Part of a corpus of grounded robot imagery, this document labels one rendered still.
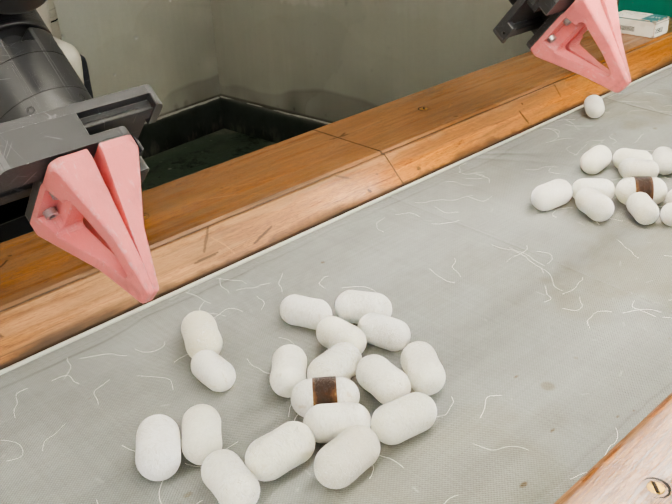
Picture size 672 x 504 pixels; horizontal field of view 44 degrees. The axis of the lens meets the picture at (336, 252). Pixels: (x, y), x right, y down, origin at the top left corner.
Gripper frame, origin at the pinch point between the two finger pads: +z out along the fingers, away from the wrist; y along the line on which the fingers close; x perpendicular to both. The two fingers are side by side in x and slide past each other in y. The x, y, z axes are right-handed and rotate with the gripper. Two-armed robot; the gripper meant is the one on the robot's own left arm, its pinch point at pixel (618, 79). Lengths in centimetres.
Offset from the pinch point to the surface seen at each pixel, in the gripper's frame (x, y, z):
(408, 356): -0.2, -33.3, 10.0
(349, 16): 124, 113, -93
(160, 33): 169, 85, -134
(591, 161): 5.1, -2.2, 4.0
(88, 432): 7.1, -47.9, 4.2
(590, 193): 2.2, -8.8, 6.7
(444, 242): 7.1, -19.2, 3.9
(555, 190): 3.9, -9.7, 4.9
